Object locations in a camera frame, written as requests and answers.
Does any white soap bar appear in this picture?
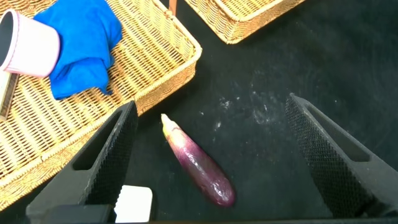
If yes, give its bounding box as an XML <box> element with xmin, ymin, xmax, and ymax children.
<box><xmin>114</xmin><ymin>185</ymin><xmax>154</xmax><ymax>223</ymax></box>

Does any pink plastic cup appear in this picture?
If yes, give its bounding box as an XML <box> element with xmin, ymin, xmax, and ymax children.
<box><xmin>0</xmin><ymin>9</ymin><xmax>61</xmax><ymax>78</ymax></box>

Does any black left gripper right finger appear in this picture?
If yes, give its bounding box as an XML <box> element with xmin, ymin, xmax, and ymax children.
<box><xmin>285</xmin><ymin>92</ymin><xmax>398</xmax><ymax>218</ymax></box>

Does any blue cloth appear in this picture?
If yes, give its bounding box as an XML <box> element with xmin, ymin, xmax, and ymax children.
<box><xmin>33</xmin><ymin>0</ymin><xmax>124</xmax><ymax>101</ymax></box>

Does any cream box with blue print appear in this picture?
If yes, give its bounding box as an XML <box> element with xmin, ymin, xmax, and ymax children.
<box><xmin>0</xmin><ymin>70</ymin><xmax>20</xmax><ymax>123</ymax></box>

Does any purple eggplant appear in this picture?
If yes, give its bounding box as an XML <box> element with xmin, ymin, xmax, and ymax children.
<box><xmin>160</xmin><ymin>113</ymin><xmax>236</xmax><ymax>208</ymax></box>

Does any wicker basket with brown handles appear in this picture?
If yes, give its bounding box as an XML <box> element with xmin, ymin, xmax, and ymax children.
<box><xmin>185</xmin><ymin>0</ymin><xmax>307</xmax><ymax>45</ymax></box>
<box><xmin>0</xmin><ymin>0</ymin><xmax>203</xmax><ymax>212</ymax></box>

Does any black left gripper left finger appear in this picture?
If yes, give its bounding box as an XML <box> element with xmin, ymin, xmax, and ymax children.
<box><xmin>25</xmin><ymin>100</ymin><xmax>139</xmax><ymax>224</ymax></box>

